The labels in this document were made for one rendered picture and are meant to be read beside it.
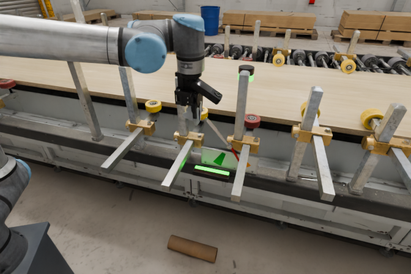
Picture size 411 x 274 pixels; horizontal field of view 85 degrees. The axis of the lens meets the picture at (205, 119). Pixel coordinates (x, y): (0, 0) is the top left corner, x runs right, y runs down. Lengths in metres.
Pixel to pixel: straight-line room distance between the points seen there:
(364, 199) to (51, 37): 1.16
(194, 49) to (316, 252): 1.47
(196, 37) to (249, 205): 1.22
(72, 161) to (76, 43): 1.67
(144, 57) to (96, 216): 1.53
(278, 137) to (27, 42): 1.03
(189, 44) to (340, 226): 1.43
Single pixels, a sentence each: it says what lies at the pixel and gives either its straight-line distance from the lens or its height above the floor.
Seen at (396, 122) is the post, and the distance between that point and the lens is 0.96.
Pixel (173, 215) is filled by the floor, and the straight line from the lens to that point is 1.78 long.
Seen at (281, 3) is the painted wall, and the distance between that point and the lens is 8.00.
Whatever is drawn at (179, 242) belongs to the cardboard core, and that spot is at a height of 0.08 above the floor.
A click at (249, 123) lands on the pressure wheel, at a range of 1.02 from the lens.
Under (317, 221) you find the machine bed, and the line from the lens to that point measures 1.69.
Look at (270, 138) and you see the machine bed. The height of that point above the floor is 0.75.
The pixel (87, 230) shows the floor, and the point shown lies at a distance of 1.88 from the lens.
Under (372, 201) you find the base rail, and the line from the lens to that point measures 1.17.
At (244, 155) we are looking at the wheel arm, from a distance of 0.91.
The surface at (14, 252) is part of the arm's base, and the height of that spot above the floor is 0.65.
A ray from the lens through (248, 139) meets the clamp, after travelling 0.98.
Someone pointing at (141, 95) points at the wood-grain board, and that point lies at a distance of 1.29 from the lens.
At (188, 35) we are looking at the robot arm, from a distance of 0.68.
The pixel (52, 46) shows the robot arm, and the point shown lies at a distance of 0.59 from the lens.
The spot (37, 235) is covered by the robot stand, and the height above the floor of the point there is 0.60.
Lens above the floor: 1.46
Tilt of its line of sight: 33 degrees down
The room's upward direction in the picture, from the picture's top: straight up
